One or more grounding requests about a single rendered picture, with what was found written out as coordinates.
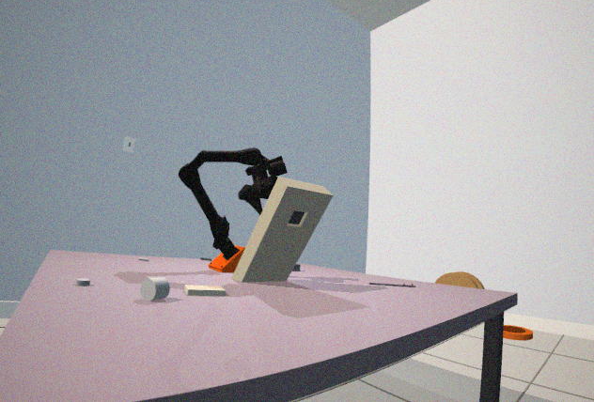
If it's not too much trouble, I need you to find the beige service panel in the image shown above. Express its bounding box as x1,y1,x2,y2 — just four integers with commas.
231,177,333,283

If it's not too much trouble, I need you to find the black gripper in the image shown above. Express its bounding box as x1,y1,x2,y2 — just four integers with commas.
238,175,272,215

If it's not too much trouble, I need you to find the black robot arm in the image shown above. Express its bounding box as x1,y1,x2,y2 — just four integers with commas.
179,147,287,260

